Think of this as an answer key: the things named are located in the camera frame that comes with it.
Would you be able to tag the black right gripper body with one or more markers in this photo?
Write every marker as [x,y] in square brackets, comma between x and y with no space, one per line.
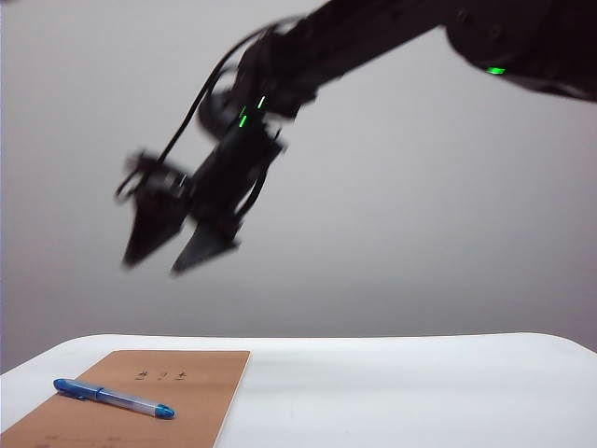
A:
[228,186]

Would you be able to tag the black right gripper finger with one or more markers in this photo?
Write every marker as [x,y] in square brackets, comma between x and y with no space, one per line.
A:
[151,224]
[205,245]

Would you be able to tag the blue transparent ballpoint pen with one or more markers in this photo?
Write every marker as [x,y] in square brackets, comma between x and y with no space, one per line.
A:
[116,397]

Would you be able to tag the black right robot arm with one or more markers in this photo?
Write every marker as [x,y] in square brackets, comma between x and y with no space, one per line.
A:
[354,37]

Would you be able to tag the brown kraft notebook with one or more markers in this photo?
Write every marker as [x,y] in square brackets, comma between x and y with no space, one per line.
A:
[196,401]

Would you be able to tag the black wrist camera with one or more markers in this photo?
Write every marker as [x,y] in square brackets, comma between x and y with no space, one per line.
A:
[161,175]

